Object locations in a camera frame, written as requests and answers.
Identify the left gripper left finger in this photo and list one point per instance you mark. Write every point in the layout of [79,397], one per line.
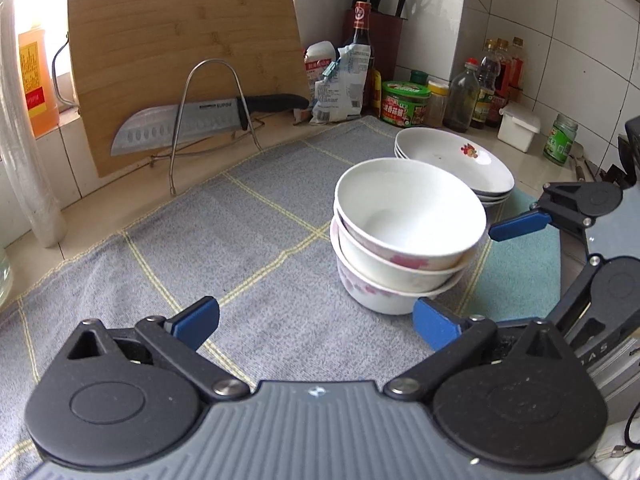
[174,343]

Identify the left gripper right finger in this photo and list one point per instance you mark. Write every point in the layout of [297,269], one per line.
[457,344]

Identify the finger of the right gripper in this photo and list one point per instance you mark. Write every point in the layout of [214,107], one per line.
[523,224]
[575,317]

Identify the white plate with fruit print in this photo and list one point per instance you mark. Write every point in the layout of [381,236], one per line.
[474,165]

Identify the white bowl pink flowers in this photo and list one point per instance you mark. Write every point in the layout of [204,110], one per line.
[378,298]

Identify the plain white bowl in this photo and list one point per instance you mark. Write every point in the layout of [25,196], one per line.
[410,213]

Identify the white plate at mat edge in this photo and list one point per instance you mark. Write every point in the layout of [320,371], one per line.
[485,200]

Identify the green label glass jar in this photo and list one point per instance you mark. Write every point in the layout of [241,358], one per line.
[560,139]

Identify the white plastic lidded box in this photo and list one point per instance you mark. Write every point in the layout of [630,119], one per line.
[518,127]

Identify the yellow lid spice jar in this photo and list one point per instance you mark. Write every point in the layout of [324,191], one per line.
[437,103]

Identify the red label sauce bottle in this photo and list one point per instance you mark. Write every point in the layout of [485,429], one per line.
[508,83]

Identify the grey checked cloth mat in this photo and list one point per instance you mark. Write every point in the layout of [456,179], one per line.
[256,238]

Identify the glass oil bottle red cap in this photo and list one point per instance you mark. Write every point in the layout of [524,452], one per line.
[463,93]

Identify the green lidded seasoning tub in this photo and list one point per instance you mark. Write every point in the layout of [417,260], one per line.
[404,103]

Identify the dark vinegar bottle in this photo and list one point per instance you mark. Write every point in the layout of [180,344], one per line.
[487,75]

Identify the white plastic food bag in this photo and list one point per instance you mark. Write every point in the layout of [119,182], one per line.
[338,94]

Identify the dark knife block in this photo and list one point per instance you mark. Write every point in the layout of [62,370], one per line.
[384,35]

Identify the red white clipped bag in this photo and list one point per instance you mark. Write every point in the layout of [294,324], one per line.
[317,58]

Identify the dark soy sauce bottle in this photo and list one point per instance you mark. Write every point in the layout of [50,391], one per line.
[361,35]

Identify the orange yellow package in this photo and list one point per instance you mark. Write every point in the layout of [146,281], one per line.
[37,82]

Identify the bamboo cutting board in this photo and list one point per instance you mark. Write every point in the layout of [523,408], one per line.
[128,55]

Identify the steel wire knife rack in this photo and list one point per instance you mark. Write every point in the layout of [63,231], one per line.
[224,115]

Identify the steel kitchen knife black handle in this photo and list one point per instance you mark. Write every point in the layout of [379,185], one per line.
[151,128]

